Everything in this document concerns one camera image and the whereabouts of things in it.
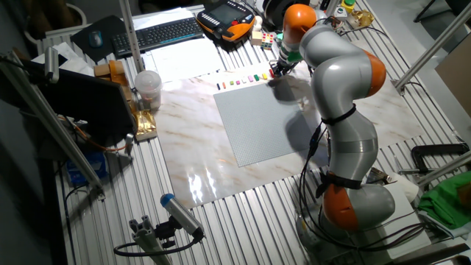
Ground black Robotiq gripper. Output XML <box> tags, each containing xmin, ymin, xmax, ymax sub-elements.
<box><xmin>272</xmin><ymin>58</ymin><xmax>294</xmax><ymax>79</ymax></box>

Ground grey Lego baseplate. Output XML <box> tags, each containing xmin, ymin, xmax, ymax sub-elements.
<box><xmin>213</xmin><ymin>81</ymin><xmax>319</xmax><ymax>168</ymax></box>

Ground Rubik's cube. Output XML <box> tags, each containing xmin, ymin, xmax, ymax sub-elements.
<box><xmin>260</xmin><ymin>32</ymin><xmax>275</xmax><ymax>51</ymax></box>

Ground large black spool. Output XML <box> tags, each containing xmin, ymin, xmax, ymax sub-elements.
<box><xmin>263</xmin><ymin>0</ymin><xmax>312</xmax><ymax>29</ymax></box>

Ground black orange teach pendant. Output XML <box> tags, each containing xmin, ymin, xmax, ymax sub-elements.
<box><xmin>196</xmin><ymin>0</ymin><xmax>256</xmax><ymax>43</ymax></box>

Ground white printed paper sheet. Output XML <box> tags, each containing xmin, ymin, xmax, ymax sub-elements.
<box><xmin>141</xmin><ymin>38</ymin><xmax>226</xmax><ymax>84</ymax></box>

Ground glossy marble pattern mat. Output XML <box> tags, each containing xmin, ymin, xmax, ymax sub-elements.
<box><xmin>152</xmin><ymin>60</ymin><xmax>426</xmax><ymax>210</ymax></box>

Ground crinkled gold foil object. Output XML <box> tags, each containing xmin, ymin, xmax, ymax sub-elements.
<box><xmin>347</xmin><ymin>10</ymin><xmax>375</xmax><ymax>29</ymax></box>

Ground black computer keyboard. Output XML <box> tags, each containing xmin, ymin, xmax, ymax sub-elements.
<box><xmin>111</xmin><ymin>16</ymin><xmax>205</xmax><ymax>58</ymax></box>

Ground white paper stack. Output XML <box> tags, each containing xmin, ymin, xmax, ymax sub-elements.
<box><xmin>131</xmin><ymin>6</ymin><xmax>196</xmax><ymax>31</ymax></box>

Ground clear plastic lidded cup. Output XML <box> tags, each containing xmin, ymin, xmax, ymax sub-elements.
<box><xmin>134</xmin><ymin>70</ymin><xmax>163</xmax><ymax>111</ymax></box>

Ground gold foil bag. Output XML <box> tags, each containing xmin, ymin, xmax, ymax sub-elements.
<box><xmin>132</xmin><ymin>109</ymin><xmax>158</xmax><ymax>143</ymax></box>

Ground aluminium profile beam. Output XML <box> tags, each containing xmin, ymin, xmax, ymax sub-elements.
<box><xmin>417</xmin><ymin>150</ymin><xmax>471</xmax><ymax>187</ymax></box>
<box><xmin>392</xmin><ymin>1</ymin><xmax>471</xmax><ymax>95</ymax></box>

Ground orange tape roll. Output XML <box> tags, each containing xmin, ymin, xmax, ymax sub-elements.
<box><xmin>108</xmin><ymin>60</ymin><xmax>129</xmax><ymax>88</ymax></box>

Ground black mouse pad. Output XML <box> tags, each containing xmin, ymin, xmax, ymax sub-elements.
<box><xmin>69</xmin><ymin>15</ymin><xmax>128</xmax><ymax>63</ymax></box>

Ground black clamp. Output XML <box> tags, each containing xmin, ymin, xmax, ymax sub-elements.
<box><xmin>411</xmin><ymin>143</ymin><xmax>471</xmax><ymax>174</ymax></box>

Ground small cardboard box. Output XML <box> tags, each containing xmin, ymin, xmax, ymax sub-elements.
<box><xmin>93</xmin><ymin>63</ymin><xmax>111</xmax><ymax>79</ymax></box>

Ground dark computer mouse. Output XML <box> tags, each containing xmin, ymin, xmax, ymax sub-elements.
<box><xmin>88</xmin><ymin>29</ymin><xmax>104</xmax><ymax>49</ymax></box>

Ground black flat monitor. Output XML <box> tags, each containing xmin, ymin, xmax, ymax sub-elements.
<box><xmin>21</xmin><ymin>58</ymin><xmax>138</xmax><ymax>148</ymax></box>

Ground green cloth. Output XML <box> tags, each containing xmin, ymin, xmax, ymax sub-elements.
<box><xmin>418</xmin><ymin>171</ymin><xmax>471</xmax><ymax>231</ymax></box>

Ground loose white paper sheets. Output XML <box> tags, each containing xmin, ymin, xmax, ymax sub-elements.
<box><xmin>31</xmin><ymin>42</ymin><xmax>95</xmax><ymax>77</ymax></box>

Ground blue box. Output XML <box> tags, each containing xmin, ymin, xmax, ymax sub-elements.
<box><xmin>65</xmin><ymin>151</ymin><xmax>109</xmax><ymax>187</ymax></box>

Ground long slanted aluminium beam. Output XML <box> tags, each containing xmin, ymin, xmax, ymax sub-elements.
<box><xmin>0</xmin><ymin>51</ymin><xmax>107</xmax><ymax>202</ymax></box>

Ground green printed wrist mount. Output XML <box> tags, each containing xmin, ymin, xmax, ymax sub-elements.
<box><xmin>275</xmin><ymin>32</ymin><xmax>305</xmax><ymax>63</ymax></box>

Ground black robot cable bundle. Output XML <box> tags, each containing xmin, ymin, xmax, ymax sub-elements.
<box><xmin>297</xmin><ymin>14</ymin><xmax>428</xmax><ymax>255</ymax></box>

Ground upright aluminium profile post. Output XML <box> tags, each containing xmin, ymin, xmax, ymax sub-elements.
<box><xmin>118</xmin><ymin>0</ymin><xmax>145</xmax><ymax>74</ymax></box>

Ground silver camera with blue cap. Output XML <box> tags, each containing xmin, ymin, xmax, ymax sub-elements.
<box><xmin>160</xmin><ymin>193</ymin><xmax>205</xmax><ymax>239</ymax></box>

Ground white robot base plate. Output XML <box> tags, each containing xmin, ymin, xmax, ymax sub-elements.
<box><xmin>362</xmin><ymin>182</ymin><xmax>432</xmax><ymax>261</ymax></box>

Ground thin orange cable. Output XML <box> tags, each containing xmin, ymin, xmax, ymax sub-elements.
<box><xmin>57</xmin><ymin>116</ymin><xmax>128</xmax><ymax>153</ymax></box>

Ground short aluminium profile mount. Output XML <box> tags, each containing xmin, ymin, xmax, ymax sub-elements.
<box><xmin>128</xmin><ymin>216</ymin><xmax>174</xmax><ymax>265</ymax></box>

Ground black camera cable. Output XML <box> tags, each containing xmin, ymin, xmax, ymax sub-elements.
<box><xmin>113</xmin><ymin>231</ymin><xmax>204</xmax><ymax>258</ymax></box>

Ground silver bar camera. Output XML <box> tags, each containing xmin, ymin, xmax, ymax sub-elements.
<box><xmin>43</xmin><ymin>46</ymin><xmax>60</xmax><ymax>84</ymax></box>

